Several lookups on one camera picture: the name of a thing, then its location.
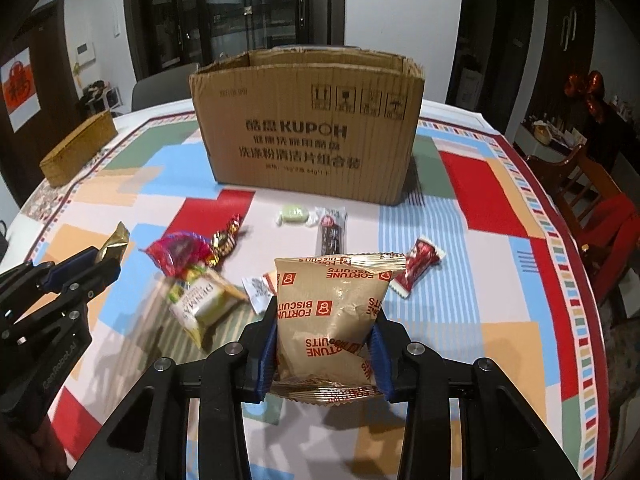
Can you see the white wall intercom panel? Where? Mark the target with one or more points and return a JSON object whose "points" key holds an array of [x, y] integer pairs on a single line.
{"points": [[85, 53]]}

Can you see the tan fortune biscuits bag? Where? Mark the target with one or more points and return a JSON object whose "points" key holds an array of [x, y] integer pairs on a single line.
{"points": [[327, 307]]}

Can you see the red foil balloon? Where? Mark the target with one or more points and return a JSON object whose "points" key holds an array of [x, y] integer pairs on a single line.
{"points": [[588, 89]]}

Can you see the gold red wrapped candy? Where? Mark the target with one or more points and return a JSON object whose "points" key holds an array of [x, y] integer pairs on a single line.
{"points": [[223, 242]]}

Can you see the clear yellow pastry packet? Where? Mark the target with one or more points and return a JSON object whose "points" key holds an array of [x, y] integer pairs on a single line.
{"points": [[260, 289]]}

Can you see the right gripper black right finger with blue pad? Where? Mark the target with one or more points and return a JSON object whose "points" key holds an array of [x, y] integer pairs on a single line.
{"points": [[502, 437]]}

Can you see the red wooden chair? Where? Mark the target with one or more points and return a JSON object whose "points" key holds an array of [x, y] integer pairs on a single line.
{"points": [[602, 219]]}

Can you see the glass sliding door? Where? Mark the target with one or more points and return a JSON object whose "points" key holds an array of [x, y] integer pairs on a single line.
{"points": [[164, 34]]}

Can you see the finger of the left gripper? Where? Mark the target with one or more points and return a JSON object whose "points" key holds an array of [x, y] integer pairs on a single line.
{"points": [[51, 310], [26, 283]]}

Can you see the white shoe rack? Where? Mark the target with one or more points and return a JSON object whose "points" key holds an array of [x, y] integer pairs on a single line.
{"points": [[100, 96]]}

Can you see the dark chocolate bar wrapper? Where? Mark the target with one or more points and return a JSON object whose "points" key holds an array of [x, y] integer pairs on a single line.
{"points": [[330, 224]]}

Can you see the brown cardboard box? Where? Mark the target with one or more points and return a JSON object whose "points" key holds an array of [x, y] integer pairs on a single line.
{"points": [[330, 121]]}

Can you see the pale green wrapped candy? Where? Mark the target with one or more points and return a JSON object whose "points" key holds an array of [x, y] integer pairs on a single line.
{"points": [[292, 214]]}

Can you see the colourful patchwork tablecloth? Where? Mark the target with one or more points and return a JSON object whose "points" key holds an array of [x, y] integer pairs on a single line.
{"points": [[511, 286]]}

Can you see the red fu door poster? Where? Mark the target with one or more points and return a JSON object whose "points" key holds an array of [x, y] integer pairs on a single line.
{"points": [[19, 89]]}

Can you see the grey chair left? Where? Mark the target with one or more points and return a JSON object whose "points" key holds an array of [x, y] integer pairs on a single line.
{"points": [[165, 87]]}

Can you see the woven straw tissue box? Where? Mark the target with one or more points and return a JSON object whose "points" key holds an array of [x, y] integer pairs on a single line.
{"points": [[70, 155]]}

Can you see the white low side cabinet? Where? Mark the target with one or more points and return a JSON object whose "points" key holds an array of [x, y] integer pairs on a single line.
{"points": [[546, 146]]}

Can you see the gold foil snack packet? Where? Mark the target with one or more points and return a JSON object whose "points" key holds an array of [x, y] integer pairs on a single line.
{"points": [[116, 244]]}

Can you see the green white snack packet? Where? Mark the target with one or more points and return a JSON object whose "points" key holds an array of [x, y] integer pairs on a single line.
{"points": [[199, 299]]}

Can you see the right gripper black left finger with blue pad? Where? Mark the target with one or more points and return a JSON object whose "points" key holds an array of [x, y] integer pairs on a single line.
{"points": [[145, 436]]}

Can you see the pink red candy bag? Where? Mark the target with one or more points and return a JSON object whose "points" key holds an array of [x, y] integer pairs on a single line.
{"points": [[173, 253]]}

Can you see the red white candy packet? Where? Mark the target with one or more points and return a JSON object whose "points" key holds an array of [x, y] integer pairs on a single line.
{"points": [[422, 255]]}

